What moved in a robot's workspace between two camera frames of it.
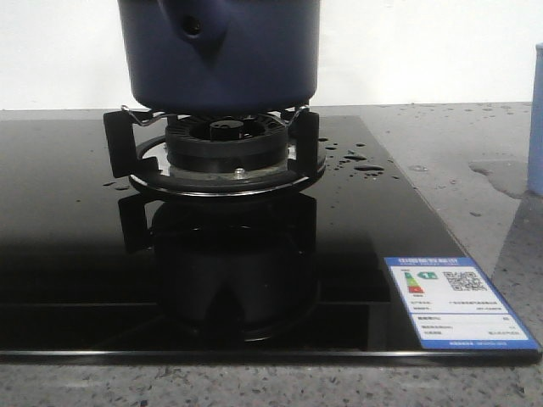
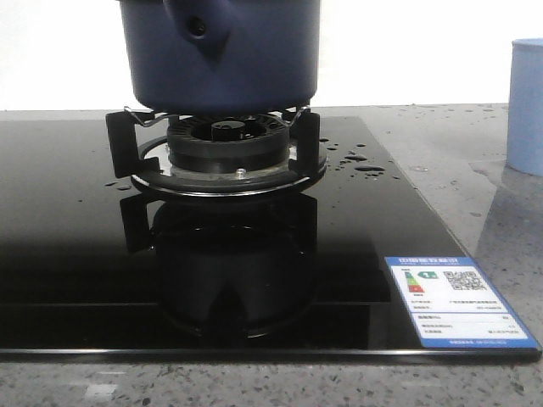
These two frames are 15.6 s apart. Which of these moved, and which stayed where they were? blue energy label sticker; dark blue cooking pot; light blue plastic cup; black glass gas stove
Moved: light blue plastic cup
Stayed: black glass gas stove; dark blue cooking pot; blue energy label sticker
